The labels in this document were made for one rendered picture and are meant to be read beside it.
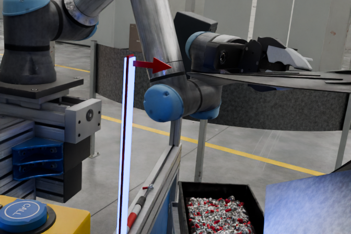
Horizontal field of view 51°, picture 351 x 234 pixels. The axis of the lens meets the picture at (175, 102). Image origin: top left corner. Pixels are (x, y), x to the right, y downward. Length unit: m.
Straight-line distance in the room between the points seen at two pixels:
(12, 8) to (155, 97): 0.49
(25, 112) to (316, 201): 0.76
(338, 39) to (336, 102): 2.23
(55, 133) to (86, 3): 0.36
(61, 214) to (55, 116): 0.65
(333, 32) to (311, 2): 1.86
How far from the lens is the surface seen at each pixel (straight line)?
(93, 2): 1.04
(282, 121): 2.46
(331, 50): 4.80
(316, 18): 6.55
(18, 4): 1.03
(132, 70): 0.53
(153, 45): 0.72
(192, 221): 0.77
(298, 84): 0.46
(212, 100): 0.81
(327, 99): 2.57
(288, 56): 0.60
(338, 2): 4.80
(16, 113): 1.06
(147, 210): 0.78
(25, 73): 1.03
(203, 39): 0.80
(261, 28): 6.75
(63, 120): 0.98
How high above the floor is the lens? 1.26
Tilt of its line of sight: 14 degrees down
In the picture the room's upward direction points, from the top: 5 degrees clockwise
